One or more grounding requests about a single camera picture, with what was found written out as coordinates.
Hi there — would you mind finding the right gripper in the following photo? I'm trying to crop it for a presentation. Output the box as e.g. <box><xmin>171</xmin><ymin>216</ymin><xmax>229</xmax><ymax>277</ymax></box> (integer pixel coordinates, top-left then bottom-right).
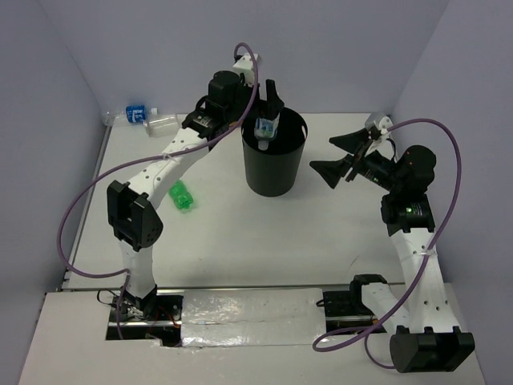
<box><xmin>309</xmin><ymin>127</ymin><xmax>402</xmax><ymax>193</ymax></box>

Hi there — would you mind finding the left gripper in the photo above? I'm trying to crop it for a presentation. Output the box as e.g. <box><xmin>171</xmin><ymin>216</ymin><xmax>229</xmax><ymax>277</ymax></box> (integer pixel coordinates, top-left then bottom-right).
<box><xmin>224</xmin><ymin>75</ymin><xmax>282</xmax><ymax>123</ymax></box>

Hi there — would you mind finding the clear bottle green-blue label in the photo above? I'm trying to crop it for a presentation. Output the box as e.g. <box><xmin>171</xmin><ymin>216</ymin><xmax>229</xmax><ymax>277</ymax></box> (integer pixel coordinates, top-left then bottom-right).
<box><xmin>254</xmin><ymin>117</ymin><xmax>279</xmax><ymax>151</ymax></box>

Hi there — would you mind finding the green plastic bottle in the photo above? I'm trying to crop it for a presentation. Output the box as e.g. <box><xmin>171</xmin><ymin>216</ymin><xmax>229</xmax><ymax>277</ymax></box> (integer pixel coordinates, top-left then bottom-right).
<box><xmin>168</xmin><ymin>180</ymin><xmax>195</xmax><ymax>211</ymax></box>

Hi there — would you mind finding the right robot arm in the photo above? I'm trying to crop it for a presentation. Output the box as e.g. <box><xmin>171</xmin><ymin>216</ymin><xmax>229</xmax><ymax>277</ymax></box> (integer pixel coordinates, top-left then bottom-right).
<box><xmin>310</xmin><ymin>128</ymin><xmax>475</xmax><ymax>373</ymax></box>

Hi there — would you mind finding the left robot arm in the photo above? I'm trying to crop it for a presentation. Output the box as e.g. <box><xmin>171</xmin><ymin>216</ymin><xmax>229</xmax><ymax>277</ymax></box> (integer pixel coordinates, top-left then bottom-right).
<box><xmin>107</xmin><ymin>71</ymin><xmax>285</xmax><ymax>320</ymax></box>

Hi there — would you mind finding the black plastic bin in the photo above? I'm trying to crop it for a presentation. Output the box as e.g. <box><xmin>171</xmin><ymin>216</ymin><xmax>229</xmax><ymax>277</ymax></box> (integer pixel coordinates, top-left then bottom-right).
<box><xmin>241</xmin><ymin>107</ymin><xmax>308</xmax><ymax>197</ymax></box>

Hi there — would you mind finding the clear plastic cup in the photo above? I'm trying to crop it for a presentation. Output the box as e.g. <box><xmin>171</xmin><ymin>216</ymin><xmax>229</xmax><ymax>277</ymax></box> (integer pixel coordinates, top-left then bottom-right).
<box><xmin>143</xmin><ymin>114</ymin><xmax>180</xmax><ymax>138</ymax></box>

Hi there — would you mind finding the clear bottle blue label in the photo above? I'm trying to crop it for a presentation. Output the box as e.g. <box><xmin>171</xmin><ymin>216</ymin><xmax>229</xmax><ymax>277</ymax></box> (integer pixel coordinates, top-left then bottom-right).
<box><xmin>102</xmin><ymin>104</ymin><xmax>159</xmax><ymax>126</ymax></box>

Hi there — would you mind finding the silver tape sheet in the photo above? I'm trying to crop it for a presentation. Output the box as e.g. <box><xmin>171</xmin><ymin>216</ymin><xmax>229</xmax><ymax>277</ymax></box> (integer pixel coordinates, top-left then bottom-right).
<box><xmin>180</xmin><ymin>288</ymin><xmax>326</xmax><ymax>347</ymax></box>

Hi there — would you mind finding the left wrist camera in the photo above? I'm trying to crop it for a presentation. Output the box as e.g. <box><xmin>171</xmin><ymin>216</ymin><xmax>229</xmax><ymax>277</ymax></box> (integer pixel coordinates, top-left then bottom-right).
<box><xmin>232</xmin><ymin>52</ymin><xmax>261</xmax><ymax>78</ymax></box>

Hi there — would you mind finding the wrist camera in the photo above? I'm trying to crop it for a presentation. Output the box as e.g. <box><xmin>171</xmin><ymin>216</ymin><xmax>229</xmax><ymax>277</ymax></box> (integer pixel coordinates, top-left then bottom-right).
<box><xmin>232</xmin><ymin>52</ymin><xmax>261</xmax><ymax>78</ymax></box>
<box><xmin>365</xmin><ymin>112</ymin><xmax>393</xmax><ymax>132</ymax></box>

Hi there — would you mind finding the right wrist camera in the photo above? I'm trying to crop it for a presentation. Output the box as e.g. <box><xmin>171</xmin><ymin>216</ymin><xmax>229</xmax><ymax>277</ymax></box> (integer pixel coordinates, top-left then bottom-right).
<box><xmin>365</xmin><ymin>112</ymin><xmax>393</xmax><ymax>132</ymax></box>

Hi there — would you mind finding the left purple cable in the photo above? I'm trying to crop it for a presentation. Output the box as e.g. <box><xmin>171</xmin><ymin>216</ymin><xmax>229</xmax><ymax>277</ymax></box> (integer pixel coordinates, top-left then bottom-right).
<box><xmin>58</xmin><ymin>42</ymin><xmax>261</xmax><ymax>278</ymax></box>

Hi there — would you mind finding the purple cable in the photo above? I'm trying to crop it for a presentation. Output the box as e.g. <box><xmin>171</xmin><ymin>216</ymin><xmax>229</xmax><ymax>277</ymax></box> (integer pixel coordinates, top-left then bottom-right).
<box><xmin>58</xmin><ymin>42</ymin><xmax>261</xmax><ymax>278</ymax></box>
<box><xmin>312</xmin><ymin>118</ymin><xmax>462</xmax><ymax>369</ymax></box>

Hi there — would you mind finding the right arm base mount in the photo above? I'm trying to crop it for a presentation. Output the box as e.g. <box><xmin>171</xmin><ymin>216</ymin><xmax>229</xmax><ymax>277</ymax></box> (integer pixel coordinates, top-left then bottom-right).
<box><xmin>316</xmin><ymin>289</ymin><xmax>378</xmax><ymax>332</ymax></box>

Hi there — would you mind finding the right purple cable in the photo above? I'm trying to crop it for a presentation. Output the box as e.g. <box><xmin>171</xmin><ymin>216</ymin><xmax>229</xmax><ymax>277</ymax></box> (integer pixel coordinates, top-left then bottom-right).
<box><xmin>312</xmin><ymin>118</ymin><xmax>462</xmax><ymax>369</ymax></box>

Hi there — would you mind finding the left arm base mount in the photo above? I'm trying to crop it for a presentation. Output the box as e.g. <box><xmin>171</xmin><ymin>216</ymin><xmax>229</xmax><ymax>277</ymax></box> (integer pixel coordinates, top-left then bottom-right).
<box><xmin>96</xmin><ymin>290</ymin><xmax>184</xmax><ymax>347</ymax></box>

